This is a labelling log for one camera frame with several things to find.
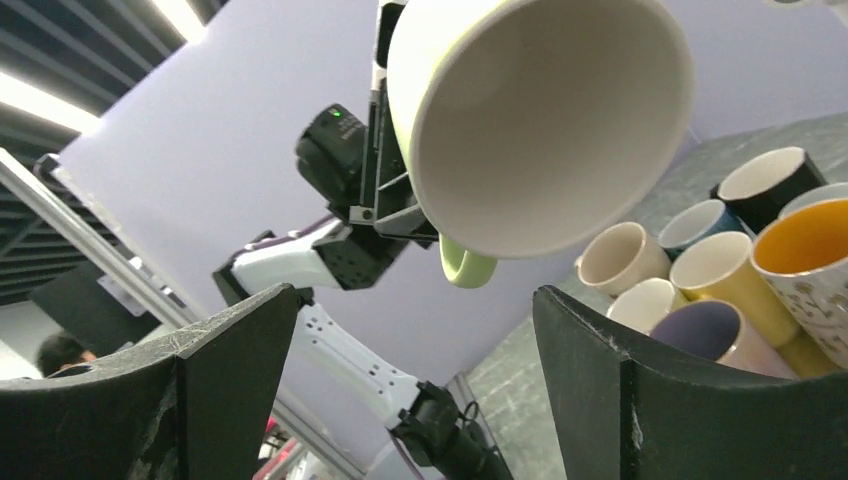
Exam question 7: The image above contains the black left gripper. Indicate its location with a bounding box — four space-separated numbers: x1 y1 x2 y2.
296 1 438 242

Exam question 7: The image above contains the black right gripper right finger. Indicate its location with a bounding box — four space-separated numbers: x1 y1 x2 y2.
532 286 847 480

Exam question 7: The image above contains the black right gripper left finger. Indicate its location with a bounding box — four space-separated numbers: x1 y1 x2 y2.
1 285 299 479

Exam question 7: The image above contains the pink lidded cup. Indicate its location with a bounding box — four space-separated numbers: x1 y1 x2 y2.
650 300 798 380

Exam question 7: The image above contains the beige teal patterned mug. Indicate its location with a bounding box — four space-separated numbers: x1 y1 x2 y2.
574 222 671 298

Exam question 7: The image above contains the yellow mug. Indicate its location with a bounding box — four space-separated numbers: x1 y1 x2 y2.
669 231 800 349

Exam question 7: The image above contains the light green mug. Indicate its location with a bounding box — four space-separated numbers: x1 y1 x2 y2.
386 1 695 288

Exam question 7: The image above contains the blue floral mug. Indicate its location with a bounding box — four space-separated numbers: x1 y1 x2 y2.
657 199 746 260

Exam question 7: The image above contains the clear glass mug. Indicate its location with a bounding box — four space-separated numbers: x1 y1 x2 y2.
750 199 847 369

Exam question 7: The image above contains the black white-lined mug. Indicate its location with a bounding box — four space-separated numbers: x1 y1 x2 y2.
709 146 828 234

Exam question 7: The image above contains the lime green faceted mug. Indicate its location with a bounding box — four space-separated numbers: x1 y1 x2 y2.
606 278 688 334

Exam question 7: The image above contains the grey blue mug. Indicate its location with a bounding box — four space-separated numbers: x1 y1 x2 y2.
778 182 848 219

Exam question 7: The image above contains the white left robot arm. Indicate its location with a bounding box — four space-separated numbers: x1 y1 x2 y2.
212 1 511 479

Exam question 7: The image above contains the person's dark-haired head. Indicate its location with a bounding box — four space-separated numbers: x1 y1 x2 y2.
36 330 97 377

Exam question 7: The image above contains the aluminium extrusion frame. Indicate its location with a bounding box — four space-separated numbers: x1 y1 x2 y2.
1 150 366 479

